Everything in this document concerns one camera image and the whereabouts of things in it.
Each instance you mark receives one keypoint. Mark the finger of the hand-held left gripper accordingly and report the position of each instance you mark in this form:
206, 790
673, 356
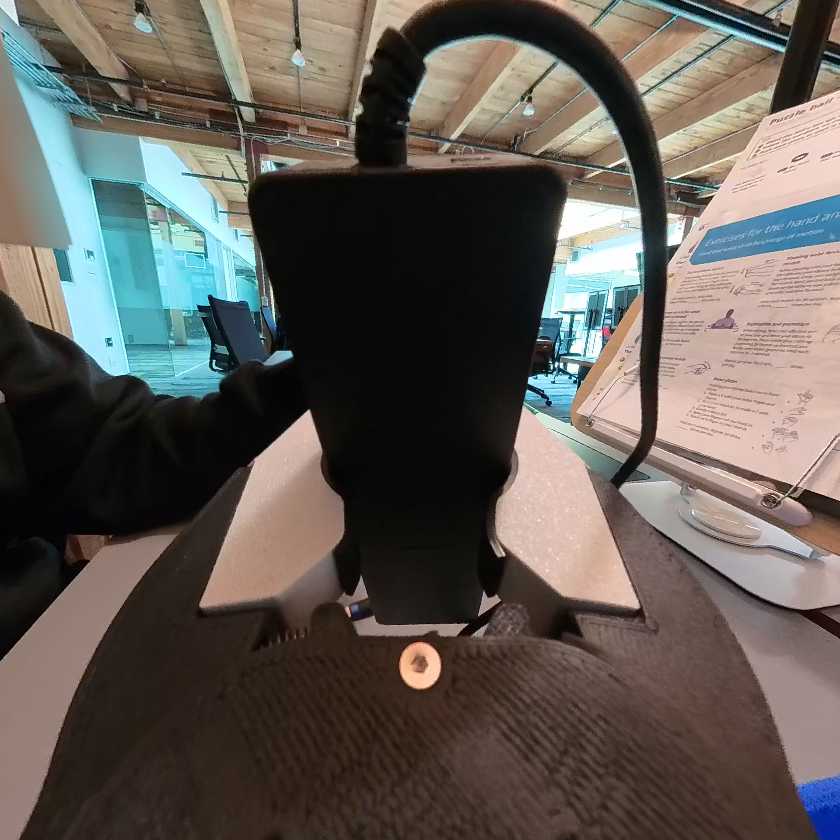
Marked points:
275, 538
558, 531

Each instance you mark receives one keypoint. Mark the person's left forearm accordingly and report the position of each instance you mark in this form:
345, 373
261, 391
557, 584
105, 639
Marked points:
164, 446

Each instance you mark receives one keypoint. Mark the white round stand base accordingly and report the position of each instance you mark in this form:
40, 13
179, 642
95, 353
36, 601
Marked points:
728, 525

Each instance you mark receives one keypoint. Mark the black office chair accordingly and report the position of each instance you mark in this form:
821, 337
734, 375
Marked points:
544, 354
236, 334

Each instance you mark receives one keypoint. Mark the white flat board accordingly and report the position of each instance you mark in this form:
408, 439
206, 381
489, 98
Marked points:
754, 584

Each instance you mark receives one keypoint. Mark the person's dark torso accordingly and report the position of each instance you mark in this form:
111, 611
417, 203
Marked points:
26, 597

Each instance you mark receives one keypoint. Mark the printed exercise sheet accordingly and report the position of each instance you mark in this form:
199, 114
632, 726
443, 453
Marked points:
741, 341

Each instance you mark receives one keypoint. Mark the white document stand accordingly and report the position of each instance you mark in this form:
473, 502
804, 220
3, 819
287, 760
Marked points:
828, 535

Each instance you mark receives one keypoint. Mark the blue plastic bin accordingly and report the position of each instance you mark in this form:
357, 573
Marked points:
823, 814

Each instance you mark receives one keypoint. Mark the white panel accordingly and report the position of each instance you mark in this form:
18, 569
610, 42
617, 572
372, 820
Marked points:
33, 164

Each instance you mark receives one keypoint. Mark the black post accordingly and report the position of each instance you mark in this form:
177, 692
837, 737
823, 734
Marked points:
804, 52

